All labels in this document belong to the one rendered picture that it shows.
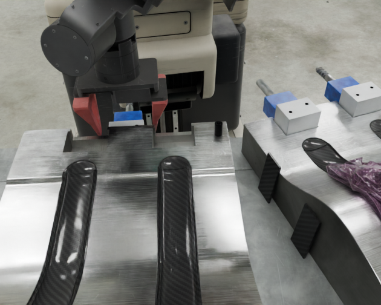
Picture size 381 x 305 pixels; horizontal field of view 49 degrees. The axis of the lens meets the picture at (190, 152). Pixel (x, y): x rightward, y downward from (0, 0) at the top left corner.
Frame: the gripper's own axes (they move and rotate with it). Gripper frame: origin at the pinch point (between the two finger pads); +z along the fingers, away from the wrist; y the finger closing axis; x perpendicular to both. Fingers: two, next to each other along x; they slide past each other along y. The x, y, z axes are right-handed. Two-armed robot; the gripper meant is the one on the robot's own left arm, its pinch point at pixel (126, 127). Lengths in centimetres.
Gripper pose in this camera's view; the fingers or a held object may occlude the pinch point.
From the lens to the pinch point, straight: 61.0
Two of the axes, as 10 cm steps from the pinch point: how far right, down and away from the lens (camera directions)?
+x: -1.0, -6.6, 7.4
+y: 10.0, -0.8, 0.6
